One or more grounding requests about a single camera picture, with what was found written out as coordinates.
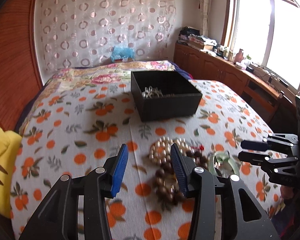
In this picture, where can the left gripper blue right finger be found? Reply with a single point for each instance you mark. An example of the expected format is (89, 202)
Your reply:
(181, 170)

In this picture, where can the brown bottle on counter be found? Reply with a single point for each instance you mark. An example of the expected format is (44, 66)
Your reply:
(239, 57)

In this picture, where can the black square storage box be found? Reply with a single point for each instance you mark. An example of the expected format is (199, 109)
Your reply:
(185, 101)

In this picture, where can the circle pattern sheer curtain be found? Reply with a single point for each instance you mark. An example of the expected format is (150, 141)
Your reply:
(85, 33)

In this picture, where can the window with wooden frame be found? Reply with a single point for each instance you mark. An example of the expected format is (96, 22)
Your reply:
(269, 32)

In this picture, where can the wooden cabinet counter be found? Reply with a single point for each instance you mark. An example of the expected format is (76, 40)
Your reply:
(270, 104)

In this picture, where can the pile of clothes and books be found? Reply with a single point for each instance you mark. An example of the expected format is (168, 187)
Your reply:
(191, 37)

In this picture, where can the blue plastic bag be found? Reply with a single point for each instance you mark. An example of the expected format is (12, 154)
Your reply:
(123, 54)

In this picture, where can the yellow plush toy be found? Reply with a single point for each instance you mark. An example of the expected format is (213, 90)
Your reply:
(9, 146)

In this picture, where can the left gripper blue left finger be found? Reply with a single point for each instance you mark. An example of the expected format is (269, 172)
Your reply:
(118, 170)

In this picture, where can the right hand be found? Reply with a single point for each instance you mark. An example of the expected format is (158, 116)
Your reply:
(289, 192)

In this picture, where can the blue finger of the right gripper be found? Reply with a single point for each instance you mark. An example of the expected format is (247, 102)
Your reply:
(252, 157)
(254, 145)

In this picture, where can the orange print bed sheet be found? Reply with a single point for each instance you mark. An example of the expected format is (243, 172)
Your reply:
(73, 131)

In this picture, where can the wooden wardrobe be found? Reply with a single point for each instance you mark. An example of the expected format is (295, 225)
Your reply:
(20, 81)

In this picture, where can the floral quilt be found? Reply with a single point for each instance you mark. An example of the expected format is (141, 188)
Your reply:
(111, 73)

